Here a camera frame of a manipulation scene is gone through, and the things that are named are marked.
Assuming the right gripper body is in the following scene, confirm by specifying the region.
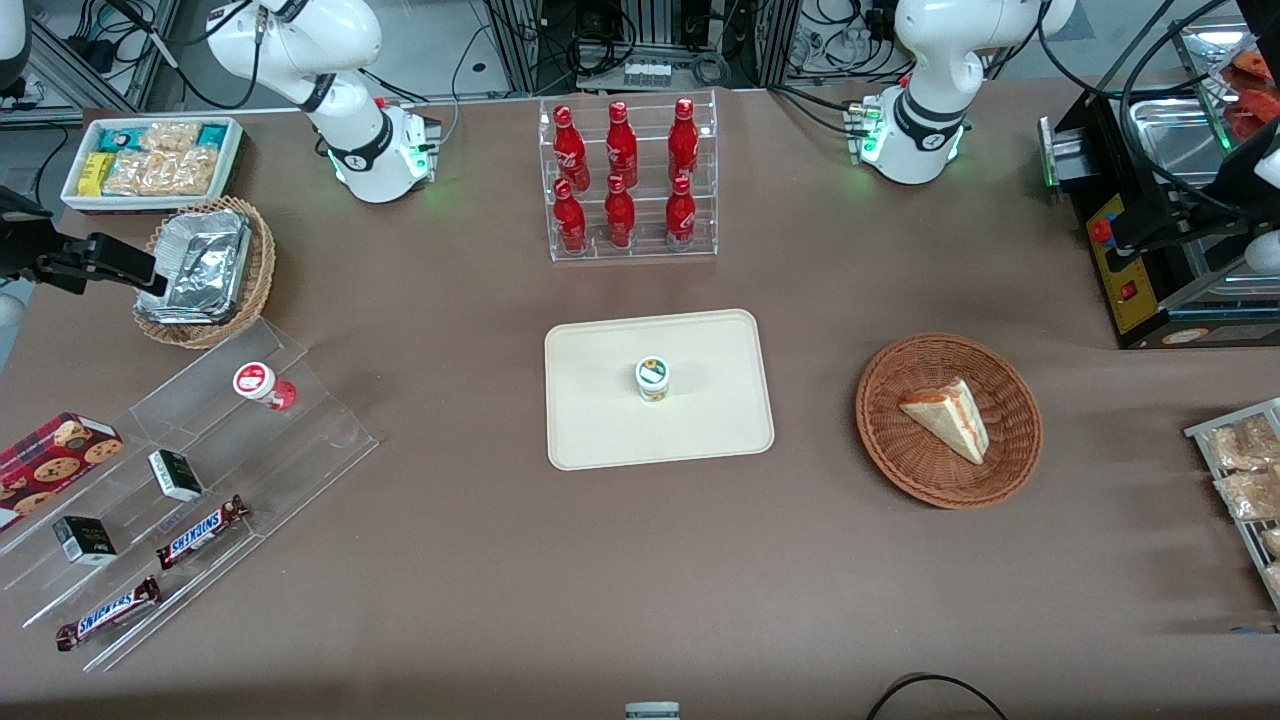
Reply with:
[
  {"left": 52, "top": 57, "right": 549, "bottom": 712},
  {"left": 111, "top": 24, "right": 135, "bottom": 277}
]
[{"left": 0, "top": 238, "right": 96, "bottom": 297}]

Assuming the cream plastic tray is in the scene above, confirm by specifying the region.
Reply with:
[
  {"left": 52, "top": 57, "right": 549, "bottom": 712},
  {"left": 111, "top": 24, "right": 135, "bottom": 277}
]
[{"left": 544, "top": 309, "right": 776, "bottom": 472}]

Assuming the aluminium foil container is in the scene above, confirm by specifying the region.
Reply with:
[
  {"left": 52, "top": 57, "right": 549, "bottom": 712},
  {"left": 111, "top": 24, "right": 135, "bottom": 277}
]
[{"left": 138, "top": 208, "right": 253, "bottom": 327}]

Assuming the clear bag of snacks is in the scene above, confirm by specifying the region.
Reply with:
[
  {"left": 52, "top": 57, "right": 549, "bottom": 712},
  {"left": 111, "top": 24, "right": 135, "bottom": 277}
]
[{"left": 100, "top": 120, "right": 223, "bottom": 197}]

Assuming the light oval wicker basket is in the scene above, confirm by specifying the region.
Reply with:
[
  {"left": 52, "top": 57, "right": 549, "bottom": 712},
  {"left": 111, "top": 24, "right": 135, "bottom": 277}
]
[{"left": 132, "top": 195, "right": 277, "bottom": 351}]

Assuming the white snack bin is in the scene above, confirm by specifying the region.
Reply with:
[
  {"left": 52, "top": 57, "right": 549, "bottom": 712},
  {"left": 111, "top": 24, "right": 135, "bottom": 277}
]
[{"left": 60, "top": 115, "right": 247, "bottom": 216}]

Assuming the red cookie box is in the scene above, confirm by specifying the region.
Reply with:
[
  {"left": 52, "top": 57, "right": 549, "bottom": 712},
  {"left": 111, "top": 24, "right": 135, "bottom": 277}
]
[{"left": 0, "top": 411, "right": 125, "bottom": 533}]

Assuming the red lid yogurt cup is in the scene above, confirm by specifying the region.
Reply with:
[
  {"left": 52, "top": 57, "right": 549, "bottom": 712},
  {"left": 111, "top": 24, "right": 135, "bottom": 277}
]
[{"left": 233, "top": 361, "right": 298, "bottom": 412}]

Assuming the small black white box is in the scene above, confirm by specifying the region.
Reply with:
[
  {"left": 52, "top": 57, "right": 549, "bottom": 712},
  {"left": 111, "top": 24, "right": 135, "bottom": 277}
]
[
  {"left": 52, "top": 515, "right": 119, "bottom": 566},
  {"left": 148, "top": 449, "right": 206, "bottom": 503}
]

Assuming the clear acrylic stepped display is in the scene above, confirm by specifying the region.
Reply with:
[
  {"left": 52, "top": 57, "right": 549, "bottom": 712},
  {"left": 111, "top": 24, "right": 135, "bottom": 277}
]
[{"left": 0, "top": 316, "right": 380, "bottom": 674}]

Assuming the snickers chocolate bar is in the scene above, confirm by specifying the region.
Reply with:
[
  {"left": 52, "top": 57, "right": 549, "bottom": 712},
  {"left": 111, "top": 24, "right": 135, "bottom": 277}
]
[
  {"left": 55, "top": 575, "right": 163, "bottom": 653},
  {"left": 156, "top": 495, "right": 251, "bottom": 571}
]

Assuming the red cola bottle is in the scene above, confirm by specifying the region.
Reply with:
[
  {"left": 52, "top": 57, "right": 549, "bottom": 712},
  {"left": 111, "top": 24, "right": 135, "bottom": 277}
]
[
  {"left": 553, "top": 104, "right": 591, "bottom": 192},
  {"left": 553, "top": 178, "right": 588, "bottom": 255},
  {"left": 606, "top": 99, "right": 639, "bottom": 189},
  {"left": 665, "top": 174, "right": 697, "bottom": 250},
  {"left": 604, "top": 174, "right": 637, "bottom": 250},
  {"left": 668, "top": 97, "right": 700, "bottom": 187}
]

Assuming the clear acrylic bottle rack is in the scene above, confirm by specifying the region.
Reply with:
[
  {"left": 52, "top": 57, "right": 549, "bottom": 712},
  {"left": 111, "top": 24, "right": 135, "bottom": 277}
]
[{"left": 538, "top": 89, "right": 720, "bottom": 263}]

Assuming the brown round wicker basket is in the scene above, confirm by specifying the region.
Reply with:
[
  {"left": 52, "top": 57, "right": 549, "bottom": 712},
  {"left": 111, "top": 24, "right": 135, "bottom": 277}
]
[{"left": 855, "top": 333, "right": 1044, "bottom": 510}]

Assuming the wrapped triangle sandwich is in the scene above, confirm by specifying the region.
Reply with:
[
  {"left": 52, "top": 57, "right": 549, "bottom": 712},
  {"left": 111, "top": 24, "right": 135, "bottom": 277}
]
[{"left": 898, "top": 377, "right": 991, "bottom": 466}]

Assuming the black fryer machine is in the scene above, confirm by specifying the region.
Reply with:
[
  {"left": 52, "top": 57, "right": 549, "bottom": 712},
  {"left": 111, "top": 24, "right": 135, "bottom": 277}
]
[{"left": 1037, "top": 18, "right": 1280, "bottom": 351}]

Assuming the clear bag of nuts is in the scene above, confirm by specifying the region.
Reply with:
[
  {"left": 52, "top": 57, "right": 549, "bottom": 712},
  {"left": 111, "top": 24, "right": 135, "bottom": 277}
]
[
  {"left": 1203, "top": 414, "right": 1280, "bottom": 473},
  {"left": 1214, "top": 468, "right": 1280, "bottom": 522}
]

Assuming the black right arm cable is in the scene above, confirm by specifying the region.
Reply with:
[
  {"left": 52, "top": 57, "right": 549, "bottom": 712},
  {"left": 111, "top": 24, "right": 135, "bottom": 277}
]
[{"left": 100, "top": 0, "right": 263, "bottom": 113}]

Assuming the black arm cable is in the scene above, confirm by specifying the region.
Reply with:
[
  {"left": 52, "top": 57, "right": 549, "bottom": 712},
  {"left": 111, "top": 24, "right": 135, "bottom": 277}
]
[
  {"left": 1036, "top": 0, "right": 1206, "bottom": 131},
  {"left": 100, "top": 0, "right": 263, "bottom": 113}
]

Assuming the black cable loop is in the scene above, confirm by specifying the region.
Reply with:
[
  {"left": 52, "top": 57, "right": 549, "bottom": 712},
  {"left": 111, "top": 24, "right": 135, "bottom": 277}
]
[{"left": 865, "top": 673, "right": 1009, "bottom": 720}]

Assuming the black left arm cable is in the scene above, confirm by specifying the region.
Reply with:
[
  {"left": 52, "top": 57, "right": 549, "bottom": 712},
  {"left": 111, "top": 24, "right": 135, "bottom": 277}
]
[{"left": 1036, "top": 0, "right": 1206, "bottom": 131}]

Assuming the metal wire rack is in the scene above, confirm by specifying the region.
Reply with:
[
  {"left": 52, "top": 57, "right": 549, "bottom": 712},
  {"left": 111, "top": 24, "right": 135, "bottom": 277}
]
[{"left": 1184, "top": 397, "right": 1280, "bottom": 612}]

